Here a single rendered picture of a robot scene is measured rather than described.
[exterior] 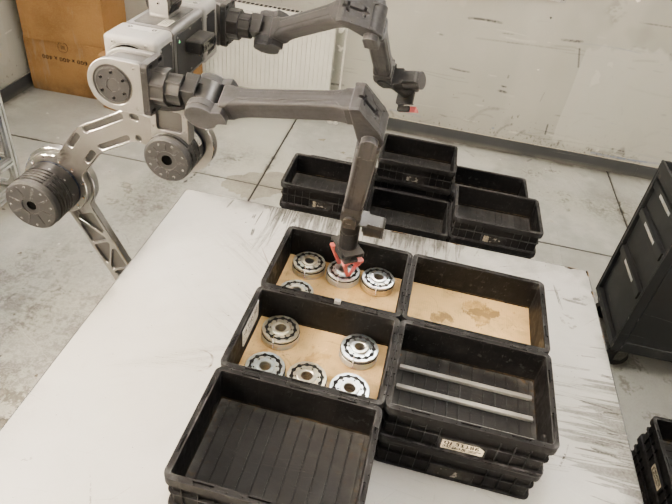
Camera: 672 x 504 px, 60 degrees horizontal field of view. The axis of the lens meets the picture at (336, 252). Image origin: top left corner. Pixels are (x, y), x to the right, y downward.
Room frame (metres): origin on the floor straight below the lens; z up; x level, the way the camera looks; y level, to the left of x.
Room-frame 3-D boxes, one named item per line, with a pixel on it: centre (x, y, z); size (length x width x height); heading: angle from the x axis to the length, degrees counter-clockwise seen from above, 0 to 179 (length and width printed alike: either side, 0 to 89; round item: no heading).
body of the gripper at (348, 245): (1.39, -0.03, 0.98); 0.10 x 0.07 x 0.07; 30
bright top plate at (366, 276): (1.38, -0.14, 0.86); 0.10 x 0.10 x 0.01
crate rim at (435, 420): (0.97, -0.38, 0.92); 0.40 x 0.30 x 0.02; 82
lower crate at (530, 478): (0.97, -0.38, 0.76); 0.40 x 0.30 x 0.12; 82
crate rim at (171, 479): (0.72, 0.06, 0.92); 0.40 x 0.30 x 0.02; 82
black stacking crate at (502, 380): (0.97, -0.38, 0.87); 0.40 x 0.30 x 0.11; 82
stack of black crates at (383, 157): (2.76, -0.36, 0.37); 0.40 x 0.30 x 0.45; 84
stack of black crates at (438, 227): (2.36, -0.32, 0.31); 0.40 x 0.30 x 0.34; 84
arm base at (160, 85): (1.23, 0.43, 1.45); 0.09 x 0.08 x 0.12; 174
